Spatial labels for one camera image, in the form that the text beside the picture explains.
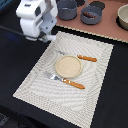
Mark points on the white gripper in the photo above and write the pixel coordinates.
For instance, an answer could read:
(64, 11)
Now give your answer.
(37, 19)

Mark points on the brown toy sausage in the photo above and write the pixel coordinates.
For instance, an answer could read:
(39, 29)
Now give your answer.
(89, 15)

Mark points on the grey cooking pot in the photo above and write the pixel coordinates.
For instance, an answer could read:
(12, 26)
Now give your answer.
(67, 9)

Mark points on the beige round plate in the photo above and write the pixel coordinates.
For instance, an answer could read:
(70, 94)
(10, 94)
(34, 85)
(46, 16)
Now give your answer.
(68, 66)

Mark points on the white woven placemat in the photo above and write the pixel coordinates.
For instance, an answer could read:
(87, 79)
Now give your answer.
(74, 105)

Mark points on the pink wooden stove board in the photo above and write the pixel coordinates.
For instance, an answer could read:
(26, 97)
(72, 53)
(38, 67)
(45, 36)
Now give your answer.
(107, 27)

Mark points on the black stove burner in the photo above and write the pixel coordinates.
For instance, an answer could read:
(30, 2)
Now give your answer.
(98, 4)

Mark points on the beige bowl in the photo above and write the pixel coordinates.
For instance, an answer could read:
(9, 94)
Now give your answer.
(123, 16)

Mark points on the knife with orange handle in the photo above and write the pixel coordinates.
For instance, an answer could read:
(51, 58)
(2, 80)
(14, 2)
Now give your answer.
(78, 56)

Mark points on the fork with orange handle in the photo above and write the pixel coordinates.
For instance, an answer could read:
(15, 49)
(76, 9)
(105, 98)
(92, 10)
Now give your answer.
(69, 82)

